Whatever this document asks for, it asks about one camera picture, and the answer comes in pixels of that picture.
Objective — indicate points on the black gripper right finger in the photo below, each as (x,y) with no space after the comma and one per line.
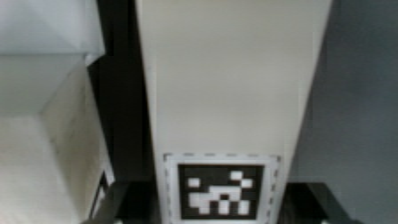
(311,206)

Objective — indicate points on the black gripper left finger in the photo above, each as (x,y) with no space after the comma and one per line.
(128,204)

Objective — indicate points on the white desk leg front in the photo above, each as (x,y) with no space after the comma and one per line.
(229,51)

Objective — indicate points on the white desk top tray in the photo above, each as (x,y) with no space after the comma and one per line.
(53,160)

